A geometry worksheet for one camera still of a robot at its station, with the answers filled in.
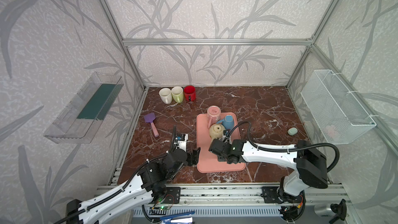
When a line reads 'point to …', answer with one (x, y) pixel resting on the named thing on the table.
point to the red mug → (190, 92)
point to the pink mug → (213, 114)
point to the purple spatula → (149, 117)
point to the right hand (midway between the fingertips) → (221, 150)
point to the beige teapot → (216, 131)
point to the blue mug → (228, 121)
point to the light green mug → (177, 93)
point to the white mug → (166, 95)
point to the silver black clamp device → (336, 211)
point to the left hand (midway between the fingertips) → (196, 145)
